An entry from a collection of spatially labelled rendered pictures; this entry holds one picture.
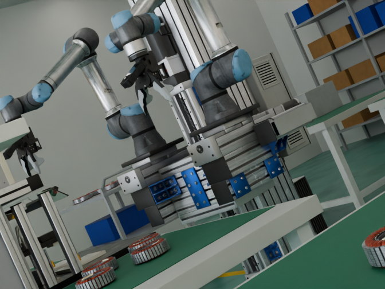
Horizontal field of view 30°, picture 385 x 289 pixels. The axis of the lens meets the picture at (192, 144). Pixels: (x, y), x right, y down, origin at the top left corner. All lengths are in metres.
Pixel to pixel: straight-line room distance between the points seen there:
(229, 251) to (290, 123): 1.28
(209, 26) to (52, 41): 6.23
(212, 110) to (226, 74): 0.16
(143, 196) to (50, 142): 5.41
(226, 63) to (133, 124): 0.64
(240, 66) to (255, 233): 1.14
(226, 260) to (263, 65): 1.76
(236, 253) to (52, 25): 7.47
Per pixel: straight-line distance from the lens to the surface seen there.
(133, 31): 2.47
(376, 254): 1.02
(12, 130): 1.54
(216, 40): 2.83
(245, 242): 1.76
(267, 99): 3.30
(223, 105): 2.88
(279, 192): 3.25
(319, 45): 9.60
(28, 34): 8.87
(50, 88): 3.10
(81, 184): 8.59
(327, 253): 1.24
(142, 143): 3.24
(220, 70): 2.83
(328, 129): 4.95
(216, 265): 1.70
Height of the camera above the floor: 1.02
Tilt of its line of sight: 1 degrees down
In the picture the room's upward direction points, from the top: 24 degrees counter-clockwise
